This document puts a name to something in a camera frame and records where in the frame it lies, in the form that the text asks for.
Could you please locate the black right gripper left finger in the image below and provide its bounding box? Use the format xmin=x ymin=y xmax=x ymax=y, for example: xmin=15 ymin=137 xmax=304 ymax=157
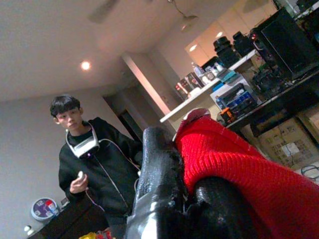
xmin=124 ymin=126 xmax=186 ymax=239

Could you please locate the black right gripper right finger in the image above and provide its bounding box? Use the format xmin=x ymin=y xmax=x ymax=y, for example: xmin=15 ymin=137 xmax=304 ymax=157
xmin=189 ymin=177 xmax=260 ymax=239

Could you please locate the red knit garment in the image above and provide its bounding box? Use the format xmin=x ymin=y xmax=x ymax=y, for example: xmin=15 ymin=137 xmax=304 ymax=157
xmin=171 ymin=107 xmax=319 ymax=239

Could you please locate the person in black hoodie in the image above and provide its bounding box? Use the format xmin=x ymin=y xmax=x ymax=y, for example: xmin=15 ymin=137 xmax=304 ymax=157
xmin=49 ymin=94 xmax=145 ymax=227

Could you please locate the white counter shelf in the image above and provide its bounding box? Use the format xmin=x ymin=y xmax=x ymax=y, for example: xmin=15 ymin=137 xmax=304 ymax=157
xmin=159 ymin=48 xmax=259 ymax=124

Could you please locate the white vr headset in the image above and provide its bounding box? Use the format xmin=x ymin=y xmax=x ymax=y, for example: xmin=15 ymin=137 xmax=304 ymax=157
xmin=65 ymin=123 xmax=100 ymax=159

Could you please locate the orange black tool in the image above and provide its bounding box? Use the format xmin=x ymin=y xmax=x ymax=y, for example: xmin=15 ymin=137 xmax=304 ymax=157
xmin=218 ymin=107 xmax=236 ymax=124

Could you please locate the printed cardboard box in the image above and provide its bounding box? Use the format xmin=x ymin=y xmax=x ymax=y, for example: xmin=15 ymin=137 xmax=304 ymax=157
xmin=258 ymin=117 xmax=319 ymax=170

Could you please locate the dark wooden cabinet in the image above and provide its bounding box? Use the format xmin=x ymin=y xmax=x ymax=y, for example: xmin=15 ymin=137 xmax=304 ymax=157
xmin=39 ymin=199 xmax=110 ymax=239

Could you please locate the blue box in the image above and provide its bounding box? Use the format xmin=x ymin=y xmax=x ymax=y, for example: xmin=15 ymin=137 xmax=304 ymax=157
xmin=216 ymin=91 xmax=257 ymax=118

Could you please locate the round purple white clock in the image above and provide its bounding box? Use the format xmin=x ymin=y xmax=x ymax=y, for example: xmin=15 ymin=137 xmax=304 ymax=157
xmin=31 ymin=198 xmax=59 ymax=221

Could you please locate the black table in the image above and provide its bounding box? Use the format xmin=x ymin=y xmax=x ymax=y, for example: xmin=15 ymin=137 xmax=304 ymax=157
xmin=225 ymin=71 xmax=319 ymax=136

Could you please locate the black cylindrical canister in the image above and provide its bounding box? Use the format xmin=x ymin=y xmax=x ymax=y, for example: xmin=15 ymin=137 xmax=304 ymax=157
xmin=233 ymin=31 xmax=255 ymax=57
xmin=213 ymin=36 xmax=240 ymax=68

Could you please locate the ceiling pendant lamp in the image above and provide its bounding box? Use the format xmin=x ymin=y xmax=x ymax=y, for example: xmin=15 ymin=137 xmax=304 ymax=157
xmin=166 ymin=0 xmax=200 ymax=32

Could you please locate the black computer tower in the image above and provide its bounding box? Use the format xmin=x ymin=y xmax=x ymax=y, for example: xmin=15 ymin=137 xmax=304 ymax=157
xmin=250 ymin=7 xmax=319 ymax=80

